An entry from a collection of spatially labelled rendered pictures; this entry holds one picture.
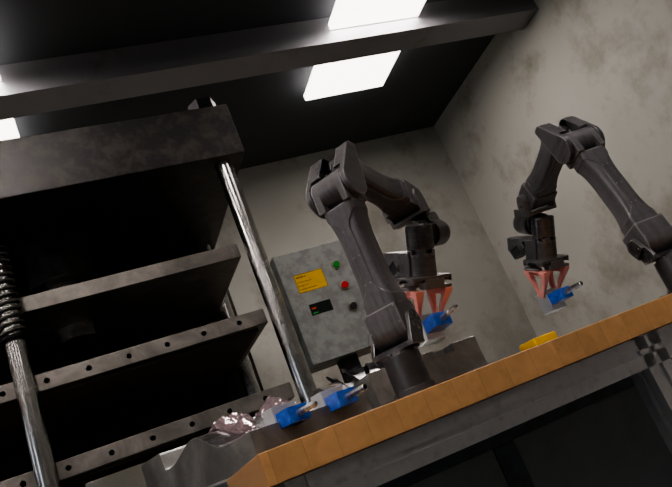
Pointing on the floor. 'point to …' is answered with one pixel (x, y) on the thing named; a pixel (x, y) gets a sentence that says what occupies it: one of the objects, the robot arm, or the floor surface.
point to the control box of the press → (323, 305)
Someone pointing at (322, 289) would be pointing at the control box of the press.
